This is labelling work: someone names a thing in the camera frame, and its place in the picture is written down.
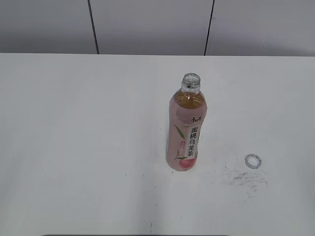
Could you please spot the pink oolong tea bottle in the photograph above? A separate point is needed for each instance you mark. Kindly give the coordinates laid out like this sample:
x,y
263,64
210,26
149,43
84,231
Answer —
x,y
187,111

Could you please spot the white bottle cap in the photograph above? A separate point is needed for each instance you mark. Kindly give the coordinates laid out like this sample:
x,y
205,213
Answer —
x,y
253,161

